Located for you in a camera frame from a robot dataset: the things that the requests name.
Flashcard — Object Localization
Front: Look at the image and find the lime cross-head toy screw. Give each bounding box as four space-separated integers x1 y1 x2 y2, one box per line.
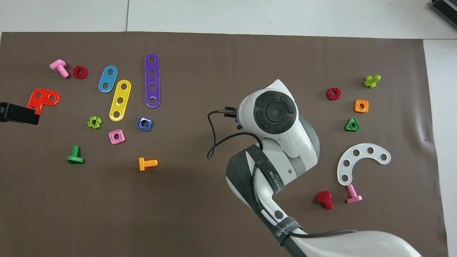
363 75 381 89

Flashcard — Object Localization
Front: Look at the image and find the blue square toy nut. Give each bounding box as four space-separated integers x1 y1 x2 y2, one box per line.
137 117 153 132

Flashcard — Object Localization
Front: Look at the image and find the purple four-hole strip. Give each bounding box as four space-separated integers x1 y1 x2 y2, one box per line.
145 54 161 109

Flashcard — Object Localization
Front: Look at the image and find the brown table mat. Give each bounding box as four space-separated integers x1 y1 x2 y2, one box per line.
0 31 450 257

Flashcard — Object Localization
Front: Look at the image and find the blue two-hole strip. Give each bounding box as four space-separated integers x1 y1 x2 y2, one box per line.
98 66 118 93

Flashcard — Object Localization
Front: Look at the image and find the red toy screw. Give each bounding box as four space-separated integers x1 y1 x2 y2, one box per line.
316 191 334 210

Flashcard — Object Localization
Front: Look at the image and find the orange toy screw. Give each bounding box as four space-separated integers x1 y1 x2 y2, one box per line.
139 157 158 171

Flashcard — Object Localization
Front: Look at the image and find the pink toy screw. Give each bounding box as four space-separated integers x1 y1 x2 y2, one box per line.
346 184 363 204
49 59 70 78

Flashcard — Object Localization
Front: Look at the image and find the orange three-hole corner plate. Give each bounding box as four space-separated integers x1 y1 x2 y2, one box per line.
27 89 60 115

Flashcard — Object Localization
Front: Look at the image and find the yellow three-hole strip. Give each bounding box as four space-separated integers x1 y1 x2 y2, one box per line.
109 80 132 122

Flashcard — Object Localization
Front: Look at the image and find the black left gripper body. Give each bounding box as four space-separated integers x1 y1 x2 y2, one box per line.
0 102 15 122

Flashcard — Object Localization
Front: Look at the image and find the white curved five-hole strip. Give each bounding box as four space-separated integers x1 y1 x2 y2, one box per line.
337 143 391 186

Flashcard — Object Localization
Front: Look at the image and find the pink square toy nut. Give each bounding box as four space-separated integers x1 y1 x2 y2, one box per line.
109 129 125 145

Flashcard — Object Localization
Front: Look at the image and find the green toy screw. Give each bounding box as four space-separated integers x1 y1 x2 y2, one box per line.
67 146 84 164

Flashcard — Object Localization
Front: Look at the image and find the black ribbed device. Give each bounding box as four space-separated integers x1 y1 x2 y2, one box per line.
430 0 457 20

